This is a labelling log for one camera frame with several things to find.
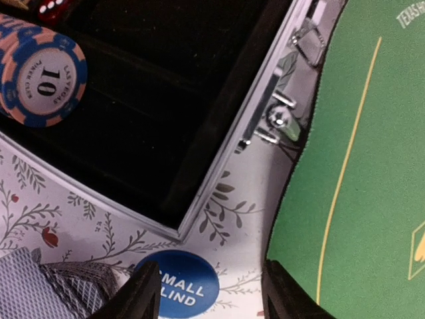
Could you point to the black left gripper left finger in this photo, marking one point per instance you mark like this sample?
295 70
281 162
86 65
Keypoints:
138 298

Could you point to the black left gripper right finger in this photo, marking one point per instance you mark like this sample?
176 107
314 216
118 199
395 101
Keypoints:
284 298

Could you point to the blue small blind button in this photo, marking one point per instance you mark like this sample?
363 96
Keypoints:
189 284

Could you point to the round green poker mat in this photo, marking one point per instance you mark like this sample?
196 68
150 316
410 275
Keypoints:
350 229

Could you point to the grey playing card deck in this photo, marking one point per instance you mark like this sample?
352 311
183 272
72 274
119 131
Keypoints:
30 289

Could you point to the floral white tablecloth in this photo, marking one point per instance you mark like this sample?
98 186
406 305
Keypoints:
230 232

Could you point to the aluminium poker chip case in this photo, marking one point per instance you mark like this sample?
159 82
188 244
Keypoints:
174 88

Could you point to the poker chip row lower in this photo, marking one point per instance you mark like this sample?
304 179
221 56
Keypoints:
43 73

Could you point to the red dice in case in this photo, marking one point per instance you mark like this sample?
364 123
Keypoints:
51 11

